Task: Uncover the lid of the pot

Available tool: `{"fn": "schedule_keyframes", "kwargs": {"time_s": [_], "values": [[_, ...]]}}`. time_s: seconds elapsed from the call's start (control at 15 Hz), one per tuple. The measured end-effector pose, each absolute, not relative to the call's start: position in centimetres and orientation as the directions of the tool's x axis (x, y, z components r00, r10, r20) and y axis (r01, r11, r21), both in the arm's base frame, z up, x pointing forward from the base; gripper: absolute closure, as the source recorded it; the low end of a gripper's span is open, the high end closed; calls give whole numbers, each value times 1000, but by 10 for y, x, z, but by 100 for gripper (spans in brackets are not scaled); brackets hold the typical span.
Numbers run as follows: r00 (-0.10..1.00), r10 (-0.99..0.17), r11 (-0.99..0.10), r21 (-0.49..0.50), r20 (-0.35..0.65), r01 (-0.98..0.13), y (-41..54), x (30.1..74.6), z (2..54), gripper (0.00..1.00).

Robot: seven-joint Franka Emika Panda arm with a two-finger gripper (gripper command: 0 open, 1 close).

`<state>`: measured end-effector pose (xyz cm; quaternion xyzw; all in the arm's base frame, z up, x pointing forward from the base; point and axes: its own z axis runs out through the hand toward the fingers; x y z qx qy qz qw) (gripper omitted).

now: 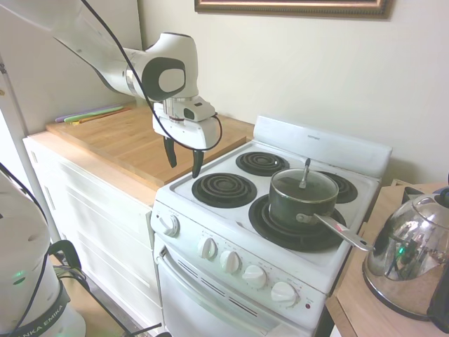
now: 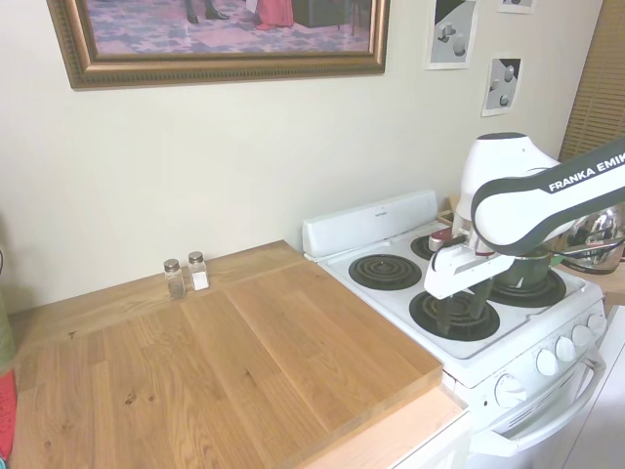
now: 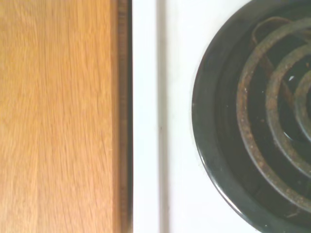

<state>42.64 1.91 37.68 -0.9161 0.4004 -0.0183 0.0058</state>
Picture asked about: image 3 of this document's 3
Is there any white electric stove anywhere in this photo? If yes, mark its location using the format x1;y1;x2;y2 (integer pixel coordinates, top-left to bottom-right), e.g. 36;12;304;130
132;0;311;233

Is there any black electric coil burner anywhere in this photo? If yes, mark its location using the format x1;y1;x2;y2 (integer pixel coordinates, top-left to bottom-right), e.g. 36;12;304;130
191;0;311;233

